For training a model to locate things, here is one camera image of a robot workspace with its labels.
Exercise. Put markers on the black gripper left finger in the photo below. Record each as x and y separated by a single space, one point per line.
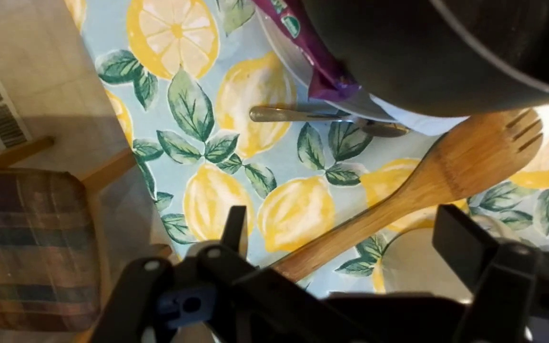
141 298

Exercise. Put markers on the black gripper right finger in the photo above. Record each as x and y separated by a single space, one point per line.
503 279

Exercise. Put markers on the wooden chair plaid cushion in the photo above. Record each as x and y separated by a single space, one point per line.
27 248

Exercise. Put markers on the wooden spatula fork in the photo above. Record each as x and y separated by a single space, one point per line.
465 159

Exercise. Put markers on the white paper napkin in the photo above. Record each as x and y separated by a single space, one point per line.
414 121

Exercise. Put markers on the lemon print tablecloth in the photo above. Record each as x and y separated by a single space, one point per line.
191 107

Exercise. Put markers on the white plate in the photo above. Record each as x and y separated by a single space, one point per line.
366 105

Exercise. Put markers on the black cooking pot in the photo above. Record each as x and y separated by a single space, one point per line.
446 50

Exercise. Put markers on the metal spoon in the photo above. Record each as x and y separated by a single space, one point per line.
286 113

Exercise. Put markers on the purple snack packet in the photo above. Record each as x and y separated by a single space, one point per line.
324 69

